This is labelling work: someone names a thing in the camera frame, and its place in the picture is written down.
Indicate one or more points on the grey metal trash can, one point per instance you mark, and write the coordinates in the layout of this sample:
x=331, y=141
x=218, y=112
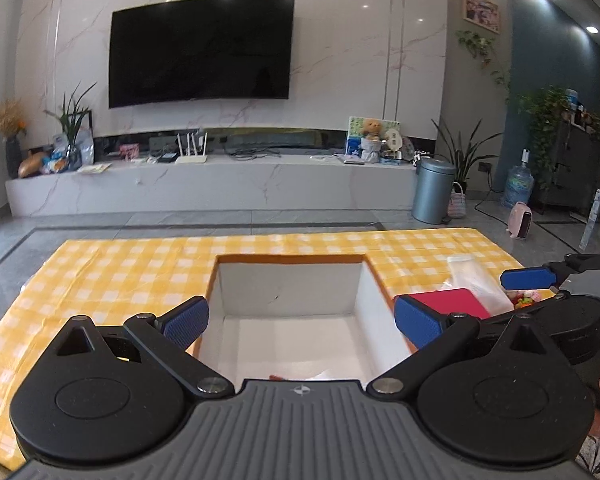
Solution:
x=432, y=190

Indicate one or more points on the framed wall picture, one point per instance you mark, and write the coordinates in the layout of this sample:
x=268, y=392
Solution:
x=481, y=8

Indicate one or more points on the black set-top box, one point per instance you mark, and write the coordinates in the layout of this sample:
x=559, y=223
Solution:
x=168, y=157

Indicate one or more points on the black wall television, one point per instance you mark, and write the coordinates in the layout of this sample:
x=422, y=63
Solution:
x=200, y=50

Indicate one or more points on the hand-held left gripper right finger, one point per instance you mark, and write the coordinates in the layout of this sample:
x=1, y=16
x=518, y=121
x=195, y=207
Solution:
x=417, y=322

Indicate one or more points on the brown gourd ornament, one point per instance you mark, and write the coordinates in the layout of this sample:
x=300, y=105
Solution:
x=31, y=166

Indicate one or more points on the hanging wall vine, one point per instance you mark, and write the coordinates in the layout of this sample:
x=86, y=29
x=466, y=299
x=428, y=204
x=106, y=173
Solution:
x=480, y=47

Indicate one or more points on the small multicoloured soft toy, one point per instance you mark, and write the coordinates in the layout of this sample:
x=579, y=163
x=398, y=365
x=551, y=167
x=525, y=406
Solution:
x=526, y=300

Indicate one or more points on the long-leaf floor plant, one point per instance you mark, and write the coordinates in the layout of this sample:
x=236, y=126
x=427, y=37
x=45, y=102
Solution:
x=464, y=155

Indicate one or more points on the blue and white snack bags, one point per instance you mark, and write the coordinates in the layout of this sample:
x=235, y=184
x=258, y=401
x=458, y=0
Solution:
x=62, y=157

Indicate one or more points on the marble television console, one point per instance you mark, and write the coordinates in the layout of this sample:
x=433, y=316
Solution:
x=230, y=185

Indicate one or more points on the pink space heater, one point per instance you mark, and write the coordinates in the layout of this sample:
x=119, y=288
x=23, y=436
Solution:
x=521, y=220

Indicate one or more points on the green plant in glass vase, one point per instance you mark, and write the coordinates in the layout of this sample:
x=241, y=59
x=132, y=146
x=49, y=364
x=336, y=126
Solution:
x=74, y=125

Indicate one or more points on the dried yellow flowers in vase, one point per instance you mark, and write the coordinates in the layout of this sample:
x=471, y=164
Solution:
x=11, y=125

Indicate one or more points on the white-lined cardboard box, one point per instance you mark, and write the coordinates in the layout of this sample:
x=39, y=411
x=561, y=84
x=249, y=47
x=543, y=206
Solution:
x=290, y=310

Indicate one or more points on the upright white carton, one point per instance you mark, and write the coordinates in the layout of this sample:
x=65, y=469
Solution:
x=592, y=217

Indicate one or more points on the round paper fan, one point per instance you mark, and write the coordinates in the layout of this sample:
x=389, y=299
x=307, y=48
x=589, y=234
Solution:
x=393, y=140

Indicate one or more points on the yellow checkered tablecloth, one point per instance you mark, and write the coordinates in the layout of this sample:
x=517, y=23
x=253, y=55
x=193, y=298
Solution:
x=120, y=280

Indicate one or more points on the dark grey cabinet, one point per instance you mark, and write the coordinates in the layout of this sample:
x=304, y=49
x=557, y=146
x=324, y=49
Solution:
x=572, y=165

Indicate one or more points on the blue water jug with pump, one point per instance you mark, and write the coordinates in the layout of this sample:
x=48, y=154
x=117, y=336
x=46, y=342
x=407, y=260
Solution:
x=517, y=185

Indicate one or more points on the teddy bear bouquet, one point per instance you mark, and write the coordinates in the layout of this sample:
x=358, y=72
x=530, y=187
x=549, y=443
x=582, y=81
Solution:
x=371, y=140

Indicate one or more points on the pink tissue box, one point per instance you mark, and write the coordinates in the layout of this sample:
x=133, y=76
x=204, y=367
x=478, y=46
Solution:
x=129, y=151

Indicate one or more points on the wall power socket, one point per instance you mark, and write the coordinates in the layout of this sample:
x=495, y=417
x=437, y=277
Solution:
x=485, y=166

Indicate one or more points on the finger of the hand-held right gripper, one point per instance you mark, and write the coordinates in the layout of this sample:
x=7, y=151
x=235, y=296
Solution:
x=527, y=278

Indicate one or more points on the papers on console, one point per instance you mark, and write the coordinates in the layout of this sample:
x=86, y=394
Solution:
x=94, y=168

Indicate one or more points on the pastel woven bag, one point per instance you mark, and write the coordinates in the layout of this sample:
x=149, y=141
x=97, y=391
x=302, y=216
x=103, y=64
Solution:
x=456, y=204

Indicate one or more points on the white antenna router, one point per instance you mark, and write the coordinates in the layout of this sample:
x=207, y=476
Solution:
x=191, y=157

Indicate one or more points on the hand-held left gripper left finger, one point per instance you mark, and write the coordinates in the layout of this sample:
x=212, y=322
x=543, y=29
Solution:
x=187, y=321

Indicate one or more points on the green picture board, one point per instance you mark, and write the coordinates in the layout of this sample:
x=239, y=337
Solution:
x=355, y=132

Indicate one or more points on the red pouch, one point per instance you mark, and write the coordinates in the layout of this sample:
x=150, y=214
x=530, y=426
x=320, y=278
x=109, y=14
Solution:
x=452, y=302

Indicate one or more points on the flat books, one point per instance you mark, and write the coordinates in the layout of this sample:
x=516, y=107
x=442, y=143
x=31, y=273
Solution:
x=353, y=160

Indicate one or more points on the trailing vine on cabinet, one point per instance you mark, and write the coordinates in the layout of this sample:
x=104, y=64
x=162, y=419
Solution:
x=542, y=125

